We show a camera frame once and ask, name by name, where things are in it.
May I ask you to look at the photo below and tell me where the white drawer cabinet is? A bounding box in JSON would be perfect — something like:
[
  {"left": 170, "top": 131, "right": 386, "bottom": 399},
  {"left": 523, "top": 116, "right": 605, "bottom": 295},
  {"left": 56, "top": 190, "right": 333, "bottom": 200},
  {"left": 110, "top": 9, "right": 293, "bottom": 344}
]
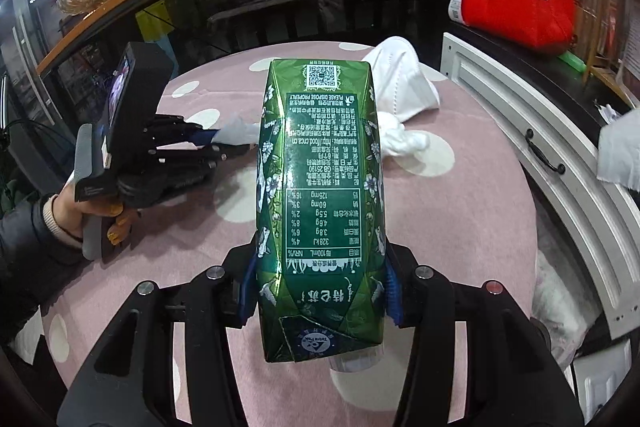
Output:
[{"left": 440, "top": 32, "right": 640, "bottom": 341}]

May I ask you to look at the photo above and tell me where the white plastic bag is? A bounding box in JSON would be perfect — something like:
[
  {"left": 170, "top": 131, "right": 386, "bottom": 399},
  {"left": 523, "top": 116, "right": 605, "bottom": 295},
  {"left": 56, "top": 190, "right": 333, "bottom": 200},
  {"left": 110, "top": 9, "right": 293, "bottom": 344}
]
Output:
[{"left": 530, "top": 252, "right": 601, "bottom": 358}]

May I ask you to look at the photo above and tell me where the wooden shelf rack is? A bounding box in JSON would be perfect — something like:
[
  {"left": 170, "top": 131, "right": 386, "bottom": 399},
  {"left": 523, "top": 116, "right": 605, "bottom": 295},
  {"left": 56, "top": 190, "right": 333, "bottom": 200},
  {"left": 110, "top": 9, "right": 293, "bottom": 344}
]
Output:
[{"left": 575, "top": 0, "right": 640, "bottom": 108}]

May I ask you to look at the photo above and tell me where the white tissue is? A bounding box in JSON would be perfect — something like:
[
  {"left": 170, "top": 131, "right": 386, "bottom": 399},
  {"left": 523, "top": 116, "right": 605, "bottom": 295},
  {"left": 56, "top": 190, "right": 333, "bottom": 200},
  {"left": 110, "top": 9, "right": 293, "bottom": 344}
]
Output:
[
  {"left": 377, "top": 112, "right": 431, "bottom": 158},
  {"left": 212, "top": 117, "right": 260, "bottom": 144}
]

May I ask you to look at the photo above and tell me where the white face mask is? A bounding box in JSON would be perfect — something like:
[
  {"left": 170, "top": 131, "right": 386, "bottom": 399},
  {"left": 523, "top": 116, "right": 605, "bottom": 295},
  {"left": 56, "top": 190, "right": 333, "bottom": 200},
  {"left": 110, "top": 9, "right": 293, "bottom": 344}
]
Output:
[{"left": 361, "top": 36, "right": 441, "bottom": 118}]

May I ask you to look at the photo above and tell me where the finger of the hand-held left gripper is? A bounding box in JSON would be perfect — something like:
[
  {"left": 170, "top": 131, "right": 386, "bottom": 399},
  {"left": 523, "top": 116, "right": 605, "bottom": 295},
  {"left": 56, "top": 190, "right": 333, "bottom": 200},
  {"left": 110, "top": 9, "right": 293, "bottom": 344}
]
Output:
[
  {"left": 147, "top": 116, "right": 217, "bottom": 146},
  {"left": 150, "top": 144, "right": 251, "bottom": 172}
]

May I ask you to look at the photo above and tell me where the white low drawer unit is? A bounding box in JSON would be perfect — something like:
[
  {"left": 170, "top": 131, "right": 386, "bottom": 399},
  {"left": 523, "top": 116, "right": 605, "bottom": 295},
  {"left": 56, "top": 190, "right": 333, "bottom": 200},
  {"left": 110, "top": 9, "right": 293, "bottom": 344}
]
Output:
[{"left": 570, "top": 342, "right": 640, "bottom": 427}]

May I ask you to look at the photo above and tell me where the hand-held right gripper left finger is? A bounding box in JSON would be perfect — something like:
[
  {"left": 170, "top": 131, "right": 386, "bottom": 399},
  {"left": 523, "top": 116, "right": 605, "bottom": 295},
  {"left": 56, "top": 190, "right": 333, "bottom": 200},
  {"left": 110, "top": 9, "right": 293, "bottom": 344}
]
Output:
[{"left": 56, "top": 242, "right": 261, "bottom": 427}]

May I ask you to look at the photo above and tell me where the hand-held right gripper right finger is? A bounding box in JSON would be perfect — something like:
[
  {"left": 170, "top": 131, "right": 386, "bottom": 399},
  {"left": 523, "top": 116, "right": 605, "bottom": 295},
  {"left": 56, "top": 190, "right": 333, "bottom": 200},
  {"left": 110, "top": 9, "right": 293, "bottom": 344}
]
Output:
[{"left": 382, "top": 243, "right": 586, "bottom": 427}]

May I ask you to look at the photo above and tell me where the person's left forearm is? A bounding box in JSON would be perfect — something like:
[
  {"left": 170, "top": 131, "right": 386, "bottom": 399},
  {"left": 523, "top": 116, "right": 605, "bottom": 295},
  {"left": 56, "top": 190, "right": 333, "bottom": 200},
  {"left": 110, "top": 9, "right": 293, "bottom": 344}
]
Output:
[{"left": 0, "top": 194, "right": 86, "bottom": 335}]

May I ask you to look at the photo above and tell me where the white paper towel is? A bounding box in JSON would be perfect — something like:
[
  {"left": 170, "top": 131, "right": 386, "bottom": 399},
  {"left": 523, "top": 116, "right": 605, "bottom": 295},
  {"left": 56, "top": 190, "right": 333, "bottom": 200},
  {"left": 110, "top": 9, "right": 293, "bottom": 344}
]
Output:
[{"left": 597, "top": 109, "right": 640, "bottom": 192}]

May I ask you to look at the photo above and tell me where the person's left hand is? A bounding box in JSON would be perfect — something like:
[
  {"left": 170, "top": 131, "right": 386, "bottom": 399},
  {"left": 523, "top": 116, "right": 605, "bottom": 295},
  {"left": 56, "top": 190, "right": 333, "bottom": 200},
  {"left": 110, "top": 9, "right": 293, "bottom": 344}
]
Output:
[{"left": 47, "top": 191, "right": 142, "bottom": 248}]

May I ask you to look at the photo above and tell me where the green milk carton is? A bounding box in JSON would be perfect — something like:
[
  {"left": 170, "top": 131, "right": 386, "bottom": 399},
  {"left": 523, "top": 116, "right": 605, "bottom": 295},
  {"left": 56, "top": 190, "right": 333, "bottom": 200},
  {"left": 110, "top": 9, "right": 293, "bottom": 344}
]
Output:
[{"left": 254, "top": 58, "right": 388, "bottom": 364}]

